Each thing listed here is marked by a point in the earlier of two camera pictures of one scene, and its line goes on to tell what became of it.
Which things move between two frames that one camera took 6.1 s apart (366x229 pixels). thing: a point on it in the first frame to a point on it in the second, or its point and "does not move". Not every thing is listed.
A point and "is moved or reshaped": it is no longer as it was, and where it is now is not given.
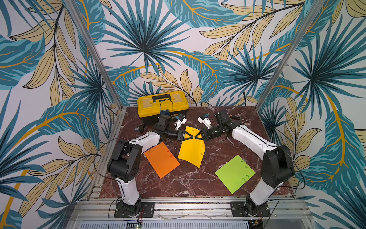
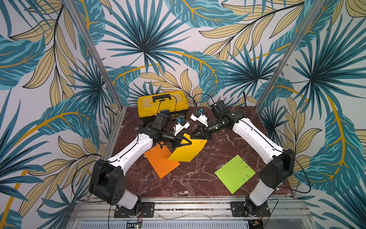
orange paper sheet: [162, 160] does not move
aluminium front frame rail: [103, 211] does not move
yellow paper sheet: [192, 150] is moved or reshaped
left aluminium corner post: [94, 52] does not move
